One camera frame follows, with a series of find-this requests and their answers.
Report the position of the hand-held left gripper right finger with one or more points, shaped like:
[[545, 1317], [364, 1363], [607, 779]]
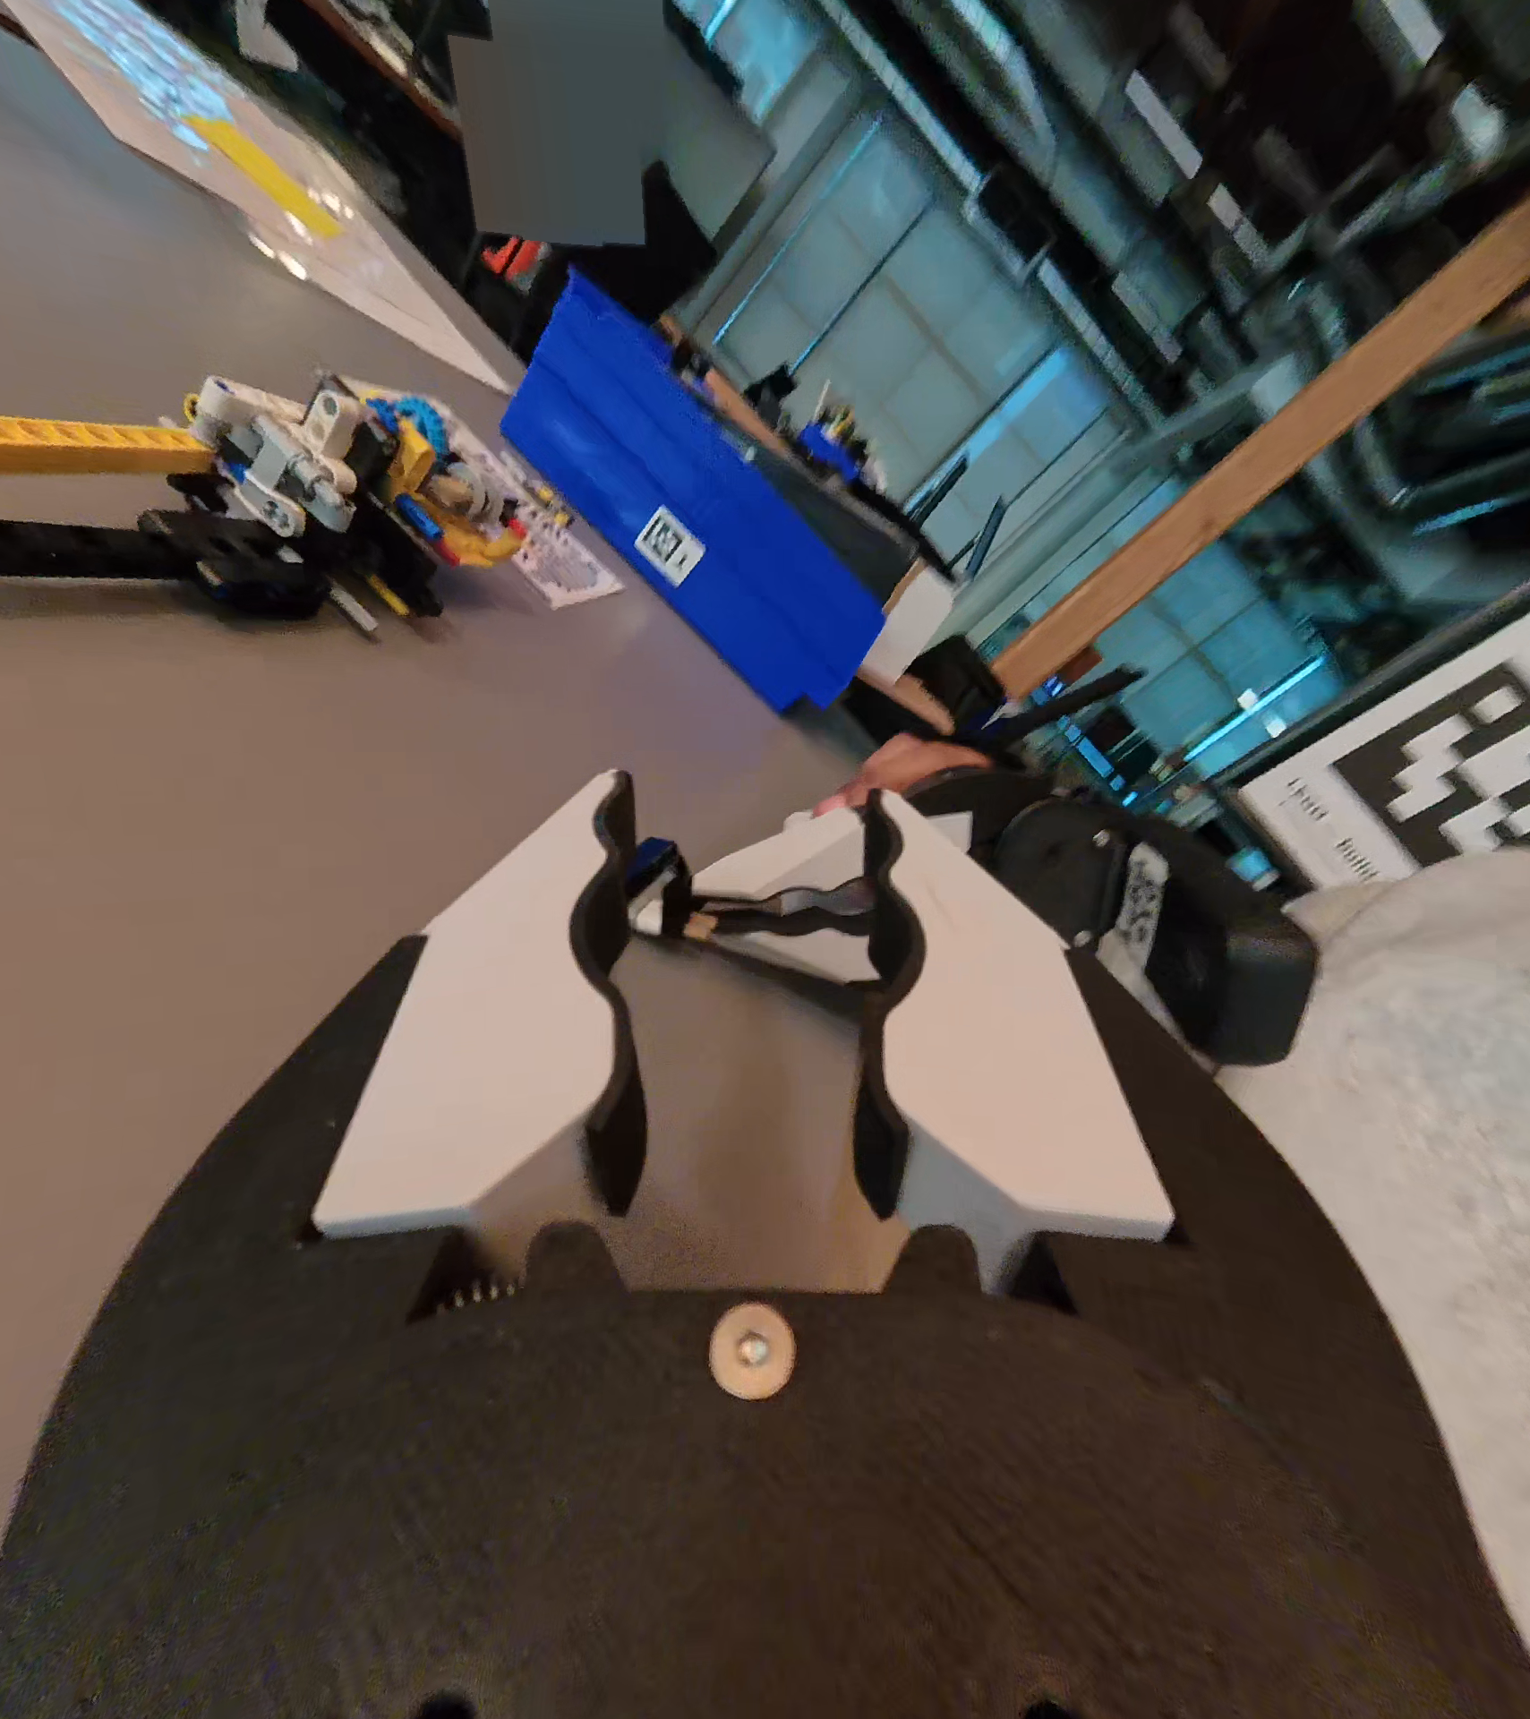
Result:
[[1020, 1074]]

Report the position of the yellow and black lego model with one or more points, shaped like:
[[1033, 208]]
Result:
[[295, 497]]

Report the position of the printed instruction sheet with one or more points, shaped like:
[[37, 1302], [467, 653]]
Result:
[[570, 558]]

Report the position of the metal storage shelving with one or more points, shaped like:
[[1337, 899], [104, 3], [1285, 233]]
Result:
[[1249, 202]]

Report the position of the lego instruction booklet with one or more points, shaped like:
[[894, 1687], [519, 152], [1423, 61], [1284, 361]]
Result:
[[242, 149]]

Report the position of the person's right hand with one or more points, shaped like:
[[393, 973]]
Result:
[[907, 769]]

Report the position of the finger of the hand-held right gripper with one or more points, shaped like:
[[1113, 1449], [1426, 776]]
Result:
[[799, 854], [799, 965]]

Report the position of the white box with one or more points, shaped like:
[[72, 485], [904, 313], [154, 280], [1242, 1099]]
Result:
[[910, 625]]

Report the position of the small blue lego piece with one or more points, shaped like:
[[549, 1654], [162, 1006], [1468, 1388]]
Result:
[[653, 867]]

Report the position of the blue plastic bin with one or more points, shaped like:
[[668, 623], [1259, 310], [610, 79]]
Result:
[[698, 497]]

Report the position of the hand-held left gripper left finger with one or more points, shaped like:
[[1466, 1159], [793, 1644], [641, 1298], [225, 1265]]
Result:
[[484, 1048]]

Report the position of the wooden beam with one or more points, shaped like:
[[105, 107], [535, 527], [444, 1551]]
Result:
[[1315, 417]]

